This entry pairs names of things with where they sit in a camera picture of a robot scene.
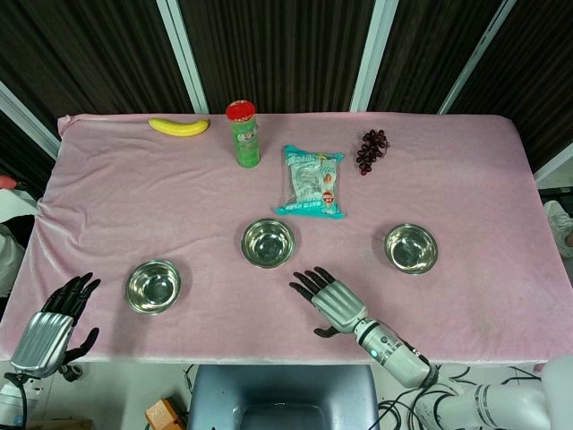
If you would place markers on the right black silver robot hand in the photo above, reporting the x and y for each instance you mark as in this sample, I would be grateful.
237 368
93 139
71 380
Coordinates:
338 307

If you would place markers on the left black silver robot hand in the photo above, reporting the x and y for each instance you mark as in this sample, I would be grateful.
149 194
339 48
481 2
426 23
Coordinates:
42 340

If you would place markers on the metal bowl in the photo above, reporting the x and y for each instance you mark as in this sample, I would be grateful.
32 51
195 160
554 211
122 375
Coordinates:
411 249
154 289
267 244

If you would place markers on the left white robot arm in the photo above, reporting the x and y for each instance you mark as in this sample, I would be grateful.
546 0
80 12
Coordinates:
8 398

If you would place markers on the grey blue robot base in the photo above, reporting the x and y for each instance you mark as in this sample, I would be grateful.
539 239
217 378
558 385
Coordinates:
282 394

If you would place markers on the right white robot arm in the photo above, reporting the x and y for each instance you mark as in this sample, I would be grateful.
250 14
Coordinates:
394 354

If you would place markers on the person in white clothing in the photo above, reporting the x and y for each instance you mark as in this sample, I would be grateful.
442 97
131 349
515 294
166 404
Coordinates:
11 242

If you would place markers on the teal snack bag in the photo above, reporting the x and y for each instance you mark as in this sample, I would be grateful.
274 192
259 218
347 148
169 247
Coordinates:
311 183

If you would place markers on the orange box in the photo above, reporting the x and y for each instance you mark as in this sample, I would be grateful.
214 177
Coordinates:
163 414

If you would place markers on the dark red grape bunch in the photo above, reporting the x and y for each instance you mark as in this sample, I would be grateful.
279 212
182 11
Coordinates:
369 150

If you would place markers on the pink tablecloth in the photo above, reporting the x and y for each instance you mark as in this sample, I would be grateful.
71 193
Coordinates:
224 188

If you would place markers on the green chips can red lid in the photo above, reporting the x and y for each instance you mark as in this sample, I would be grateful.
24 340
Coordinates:
245 143

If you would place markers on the white shoe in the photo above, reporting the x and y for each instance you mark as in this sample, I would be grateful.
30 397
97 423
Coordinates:
559 224

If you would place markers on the yellow banana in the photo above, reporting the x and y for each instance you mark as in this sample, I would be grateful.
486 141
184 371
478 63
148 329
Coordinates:
179 127

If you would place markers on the white frame post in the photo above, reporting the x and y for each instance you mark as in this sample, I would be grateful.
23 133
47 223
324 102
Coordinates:
476 58
188 58
373 54
27 118

